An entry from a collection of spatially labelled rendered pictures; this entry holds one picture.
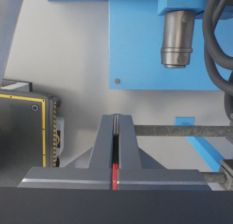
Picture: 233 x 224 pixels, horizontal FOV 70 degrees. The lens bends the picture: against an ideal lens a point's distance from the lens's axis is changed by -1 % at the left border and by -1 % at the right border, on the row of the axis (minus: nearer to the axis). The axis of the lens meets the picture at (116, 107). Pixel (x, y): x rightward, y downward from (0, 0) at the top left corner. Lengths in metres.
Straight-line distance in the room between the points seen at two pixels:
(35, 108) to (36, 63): 0.40
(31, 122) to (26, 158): 0.23
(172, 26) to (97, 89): 0.70
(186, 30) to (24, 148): 0.98
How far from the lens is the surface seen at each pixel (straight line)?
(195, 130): 0.19
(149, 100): 1.20
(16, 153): 1.13
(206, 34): 0.44
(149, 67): 1.04
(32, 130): 1.02
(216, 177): 0.24
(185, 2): 0.64
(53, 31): 1.22
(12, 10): 0.49
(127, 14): 1.04
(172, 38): 0.64
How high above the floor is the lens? 1.14
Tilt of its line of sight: 73 degrees down
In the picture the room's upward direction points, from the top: 177 degrees counter-clockwise
